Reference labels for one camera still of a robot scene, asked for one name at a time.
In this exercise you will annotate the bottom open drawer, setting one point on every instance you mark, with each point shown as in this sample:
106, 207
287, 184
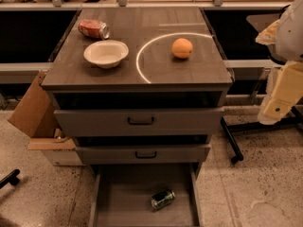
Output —
122, 196

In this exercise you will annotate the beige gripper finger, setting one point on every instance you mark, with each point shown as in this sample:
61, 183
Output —
284, 89
268, 35

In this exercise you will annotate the orange fruit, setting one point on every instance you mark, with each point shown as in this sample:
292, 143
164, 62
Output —
181, 48

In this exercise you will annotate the white paper bowl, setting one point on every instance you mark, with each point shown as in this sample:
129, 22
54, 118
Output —
106, 54

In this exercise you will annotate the green soda can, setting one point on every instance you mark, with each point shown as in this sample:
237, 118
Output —
162, 199

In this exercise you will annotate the brown cardboard box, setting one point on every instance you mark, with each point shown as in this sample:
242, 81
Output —
34, 116

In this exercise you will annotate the black stand with table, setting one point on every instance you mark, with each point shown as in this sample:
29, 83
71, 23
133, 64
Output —
259, 22

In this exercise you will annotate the grey drawer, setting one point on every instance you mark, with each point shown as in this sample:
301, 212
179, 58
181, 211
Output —
135, 122
143, 154

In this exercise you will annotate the black chair leg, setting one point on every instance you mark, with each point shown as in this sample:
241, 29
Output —
12, 178

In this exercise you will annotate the grey drawer cabinet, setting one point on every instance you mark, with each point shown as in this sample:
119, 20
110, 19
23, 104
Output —
150, 77

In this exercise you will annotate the middle grey drawer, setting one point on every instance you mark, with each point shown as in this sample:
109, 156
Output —
143, 154

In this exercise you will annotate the red soda can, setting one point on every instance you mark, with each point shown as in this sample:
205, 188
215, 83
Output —
94, 29

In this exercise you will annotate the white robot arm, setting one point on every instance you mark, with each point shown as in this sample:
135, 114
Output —
286, 36

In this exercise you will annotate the top grey drawer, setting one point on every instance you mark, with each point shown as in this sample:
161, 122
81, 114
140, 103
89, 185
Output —
135, 122

